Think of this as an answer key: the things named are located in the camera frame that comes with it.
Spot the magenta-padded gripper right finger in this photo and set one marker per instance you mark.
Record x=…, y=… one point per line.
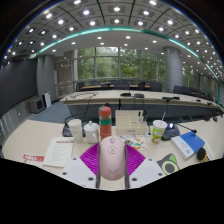
x=146, y=170

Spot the green printed drink cup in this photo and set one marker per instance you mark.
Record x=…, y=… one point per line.
x=158, y=131

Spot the long curved conference table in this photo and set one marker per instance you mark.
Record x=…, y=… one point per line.
x=110, y=96

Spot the white paper cup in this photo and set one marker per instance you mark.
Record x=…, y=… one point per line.
x=76, y=131

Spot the group of ceiling lights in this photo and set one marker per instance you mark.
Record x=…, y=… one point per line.
x=116, y=9

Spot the group of dark office chairs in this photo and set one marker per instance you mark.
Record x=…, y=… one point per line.
x=155, y=86

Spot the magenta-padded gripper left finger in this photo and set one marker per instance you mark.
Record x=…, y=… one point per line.
x=78, y=170

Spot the cat-shaped black green mouse pad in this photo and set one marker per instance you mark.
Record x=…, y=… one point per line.
x=168, y=165

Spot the colourful printed leaflet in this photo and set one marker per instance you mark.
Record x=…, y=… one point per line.
x=135, y=142

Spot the white floor-standing appliance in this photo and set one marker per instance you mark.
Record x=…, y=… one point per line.
x=47, y=100

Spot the red and white leaflet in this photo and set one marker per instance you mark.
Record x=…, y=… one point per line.
x=33, y=158

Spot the beige desk organizer box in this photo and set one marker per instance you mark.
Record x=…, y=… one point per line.
x=128, y=125

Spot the blue and white book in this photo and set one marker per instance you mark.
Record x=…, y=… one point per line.
x=186, y=143

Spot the pink computer mouse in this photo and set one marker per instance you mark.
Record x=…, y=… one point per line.
x=112, y=160

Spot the dark conference microphone unit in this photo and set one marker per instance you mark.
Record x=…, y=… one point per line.
x=170, y=131
x=65, y=130

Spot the cream printed booklet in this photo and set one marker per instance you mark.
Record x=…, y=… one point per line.
x=59, y=151

